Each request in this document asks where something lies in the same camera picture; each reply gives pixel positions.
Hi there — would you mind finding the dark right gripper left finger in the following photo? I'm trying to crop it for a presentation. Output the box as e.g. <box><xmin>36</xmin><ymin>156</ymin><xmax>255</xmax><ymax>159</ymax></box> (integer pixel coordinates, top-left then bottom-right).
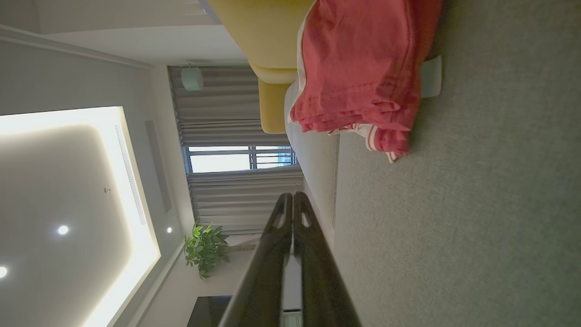
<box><xmin>218</xmin><ymin>193</ymin><xmax>294</xmax><ymax>327</ymax></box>

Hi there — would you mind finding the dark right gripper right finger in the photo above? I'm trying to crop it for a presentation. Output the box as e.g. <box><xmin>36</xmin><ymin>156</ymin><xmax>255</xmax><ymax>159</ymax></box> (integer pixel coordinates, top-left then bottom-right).
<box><xmin>293</xmin><ymin>192</ymin><xmax>362</xmax><ymax>327</ymax></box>

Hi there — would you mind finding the red white basketball jersey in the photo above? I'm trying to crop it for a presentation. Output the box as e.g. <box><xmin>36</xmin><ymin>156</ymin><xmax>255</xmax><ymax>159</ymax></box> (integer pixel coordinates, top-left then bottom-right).
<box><xmin>287</xmin><ymin>0</ymin><xmax>444</xmax><ymax>164</ymax></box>

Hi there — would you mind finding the green potted plant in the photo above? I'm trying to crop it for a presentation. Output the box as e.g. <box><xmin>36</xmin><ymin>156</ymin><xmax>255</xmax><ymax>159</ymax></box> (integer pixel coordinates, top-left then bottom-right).
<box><xmin>183</xmin><ymin>221</ymin><xmax>231</xmax><ymax>281</ymax></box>

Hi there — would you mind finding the black television screen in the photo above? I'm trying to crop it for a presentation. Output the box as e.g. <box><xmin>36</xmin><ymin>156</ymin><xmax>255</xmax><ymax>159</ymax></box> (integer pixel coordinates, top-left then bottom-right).
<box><xmin>186</xmin><ymin>295</ymin><xmax>233</xmax><ymax>327</ymax></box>

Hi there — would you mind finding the grey pleated curtain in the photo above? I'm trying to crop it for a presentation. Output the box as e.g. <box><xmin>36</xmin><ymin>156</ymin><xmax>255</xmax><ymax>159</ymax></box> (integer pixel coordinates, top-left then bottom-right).
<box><xmin>167</xmin><ymin>65</ymin><xmax>292</xmax><ymax>147</ymax></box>
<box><xmin>186</xmin><ymin>165</ymin><xmax>305</xmax><ymax>237</ymax></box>

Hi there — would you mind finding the small yellow sofa cushion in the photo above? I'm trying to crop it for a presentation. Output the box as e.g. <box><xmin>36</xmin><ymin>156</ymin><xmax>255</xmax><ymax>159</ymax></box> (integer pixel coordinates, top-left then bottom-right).
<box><xmin>258</xmin><ymin>78</ymin><xmax>292</xmax><ymax>134</ymax></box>

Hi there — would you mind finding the long white ceiling vent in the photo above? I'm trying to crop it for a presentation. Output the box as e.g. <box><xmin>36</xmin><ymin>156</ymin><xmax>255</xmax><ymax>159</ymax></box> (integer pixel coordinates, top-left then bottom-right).
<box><xmin>114</xmin><ymin>124</ymin><xmax>148</xmax><ymax>226</ymax></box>

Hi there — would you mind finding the pale green round device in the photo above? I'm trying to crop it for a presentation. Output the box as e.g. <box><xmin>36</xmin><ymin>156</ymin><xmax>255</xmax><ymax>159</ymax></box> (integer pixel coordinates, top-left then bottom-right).
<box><xmin>181</xmin><ymin>66</ymin><xmax>204</xmax><ymax>91</ymax></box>

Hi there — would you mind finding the large yellow sofa cushion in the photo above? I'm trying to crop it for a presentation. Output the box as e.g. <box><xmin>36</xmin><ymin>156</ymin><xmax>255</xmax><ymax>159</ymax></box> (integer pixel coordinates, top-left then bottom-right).
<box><xmin>207</xmin><ymin>0</ymin><xmax>315</xmax><ymax>85</ymax></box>

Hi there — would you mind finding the window with grey frame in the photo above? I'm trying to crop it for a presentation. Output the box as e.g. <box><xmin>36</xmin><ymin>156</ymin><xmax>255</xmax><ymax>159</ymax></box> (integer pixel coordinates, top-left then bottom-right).
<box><xmin>183</xmin><ymin>144</ymin><xmax>298</xmax><ymax>174</ymax></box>

